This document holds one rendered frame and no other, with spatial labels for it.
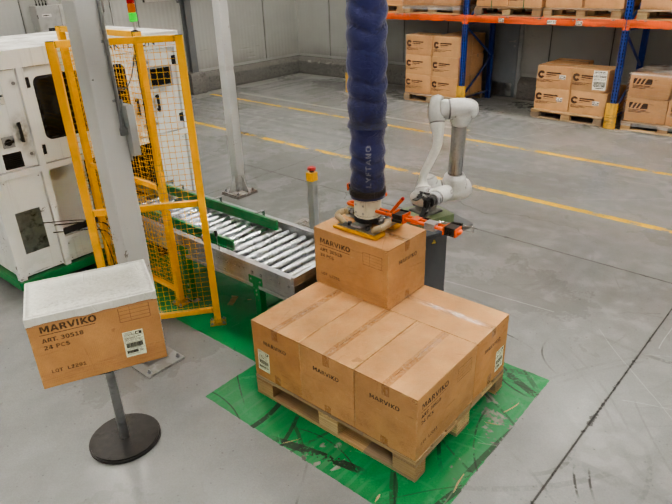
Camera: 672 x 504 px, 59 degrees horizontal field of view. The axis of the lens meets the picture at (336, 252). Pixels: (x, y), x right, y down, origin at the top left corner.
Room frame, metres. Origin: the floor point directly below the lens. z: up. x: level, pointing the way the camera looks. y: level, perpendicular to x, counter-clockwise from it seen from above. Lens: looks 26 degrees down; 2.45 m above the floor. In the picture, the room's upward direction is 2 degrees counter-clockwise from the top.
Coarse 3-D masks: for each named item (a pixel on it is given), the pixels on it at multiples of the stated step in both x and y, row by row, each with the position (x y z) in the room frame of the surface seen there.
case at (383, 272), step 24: (336, 240) 3.37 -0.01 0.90; (360, 240) 3.26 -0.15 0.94; (384, 240) 3.25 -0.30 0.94; (408, 240) 3.25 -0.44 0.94; (336, 264) 3.37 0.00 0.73; (360, 264) 3.24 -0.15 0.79; (384, 264) 3.11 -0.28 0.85; (408, 264) 3.25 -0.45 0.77; (336, 288) 3.38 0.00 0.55; (360, 288) 3.24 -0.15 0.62; (384, 288) 3.11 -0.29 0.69; (408, 288) 3.26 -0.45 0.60
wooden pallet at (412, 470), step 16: (272, 384) 2.94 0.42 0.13; (496, 384) 2.94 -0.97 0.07; (288, 400) 2.92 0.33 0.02; (304, 400) 2.77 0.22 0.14; (304, 416) 2.77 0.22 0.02; (320, 416) 2.68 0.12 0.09; (464, 416) 2.64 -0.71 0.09; (336, 432) 2.61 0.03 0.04; (352, 432) 2.62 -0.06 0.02; (448, 432) 2.50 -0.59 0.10; (368, 448) 2.49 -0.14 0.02; (384, 448) 2.48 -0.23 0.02; (432, 448) 2.38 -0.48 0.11; (384, 464) 2.38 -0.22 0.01; (400, 464) 2.31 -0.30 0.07; (416, 464) 2.26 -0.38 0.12; (416, 480) 2.26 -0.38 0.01
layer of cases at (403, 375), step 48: (432, 288) 3.34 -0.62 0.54; (288, 336) 2.85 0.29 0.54; (336, 336) 2.83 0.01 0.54; (384, 336) 2.81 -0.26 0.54; (432, 336) 2.80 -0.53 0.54; (480, 336) 2.78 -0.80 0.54; (288, 384) 2.85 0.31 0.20; (336, 384) 2.60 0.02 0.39; (384, 384) 2.39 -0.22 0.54; (432, 384) 2.37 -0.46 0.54; (480, 384) 2.77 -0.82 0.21; (384, 432) 2.38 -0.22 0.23; (432, 432) 2.37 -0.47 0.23
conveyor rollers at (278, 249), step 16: (176, 208) 4.94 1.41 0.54; (192, 208) 4.95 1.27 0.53; (208, 208) 4.97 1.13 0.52; (208, 224) 4.53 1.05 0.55; (224, 224) 4.54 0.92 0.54; (240, 224) 4.54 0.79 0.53; (256, 224) 4.55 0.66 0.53; (240, 240) 4.20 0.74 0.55; (256, 240) 4.20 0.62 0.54; (272, 240) 4.20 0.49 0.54; (288, 240) 4.20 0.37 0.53; (304, 240) 4.21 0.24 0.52; (256, 256) 3.94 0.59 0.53; (272, 256) 3.94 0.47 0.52; (288, 256) 3.94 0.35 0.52; (304, 256) 3.95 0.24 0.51; (288, 272) 3.69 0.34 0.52
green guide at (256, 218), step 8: (168, 192) 5.29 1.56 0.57; (176, 192) 5.20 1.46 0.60; (184, 192) 5.12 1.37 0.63; (192, 192) 5.08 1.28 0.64; (208, 200) 4.89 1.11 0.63; (216, 200) 4.85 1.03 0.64; (216, 208) 4.82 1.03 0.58; (224, 208) 4.75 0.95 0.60; (232, 208) 4.68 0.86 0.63; (240, 208) 4.64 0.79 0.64; (240, 216) 4.62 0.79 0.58; (248, 216) 4.55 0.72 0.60; (256, 216) 4.48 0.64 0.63; (264, 216) 4.44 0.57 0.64; (264, 224) 4.42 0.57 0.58; (272, 224) 4.36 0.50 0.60
